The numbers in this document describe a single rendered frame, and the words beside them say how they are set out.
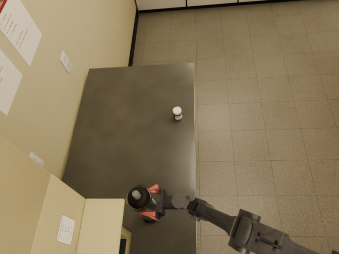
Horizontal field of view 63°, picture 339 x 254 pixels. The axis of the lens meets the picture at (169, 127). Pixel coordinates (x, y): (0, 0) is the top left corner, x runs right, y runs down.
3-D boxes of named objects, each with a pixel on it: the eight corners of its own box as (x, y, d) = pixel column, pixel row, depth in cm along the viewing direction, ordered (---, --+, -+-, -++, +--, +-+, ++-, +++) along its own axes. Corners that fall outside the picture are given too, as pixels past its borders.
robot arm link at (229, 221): (254, 258, 73) (267, 218, 75) (235, 251, 72) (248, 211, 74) (199, 223, 114) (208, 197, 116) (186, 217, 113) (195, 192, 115)
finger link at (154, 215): (136, 216, 111) (159, 216, 110) (138, 199, 115) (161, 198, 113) (142, 220, 117) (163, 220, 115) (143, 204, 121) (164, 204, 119)
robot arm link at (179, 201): (200, 221, 112) (207, 201, 114) (196, 223, 101) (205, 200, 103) (173, 210, 116) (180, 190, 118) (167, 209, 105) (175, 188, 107)
